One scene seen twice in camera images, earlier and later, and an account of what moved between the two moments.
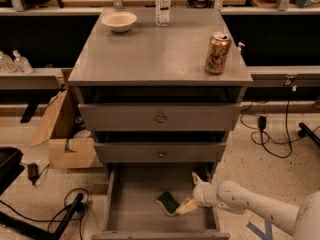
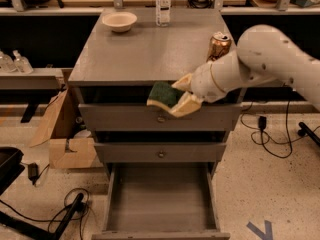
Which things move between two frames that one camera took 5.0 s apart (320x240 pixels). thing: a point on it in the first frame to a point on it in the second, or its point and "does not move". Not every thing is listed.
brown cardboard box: x=70 y=146 does not move
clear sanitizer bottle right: x=21 y=64 does not move
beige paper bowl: x=119 y=21 does not move
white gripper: x=199 y=196 to x=204 y=83
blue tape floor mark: x=267 y=235 does not move
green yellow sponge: x=170 y=205 to x=165 y=93
